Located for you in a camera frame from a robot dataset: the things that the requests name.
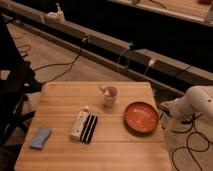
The black chair frame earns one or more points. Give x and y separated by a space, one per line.
20 81

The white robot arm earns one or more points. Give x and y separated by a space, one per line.
197 99

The blue sponge cloth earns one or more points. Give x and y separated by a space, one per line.
39 139

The white tube bottle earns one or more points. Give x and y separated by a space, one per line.
78 125

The orange ceramic bowl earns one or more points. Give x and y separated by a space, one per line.
141 117

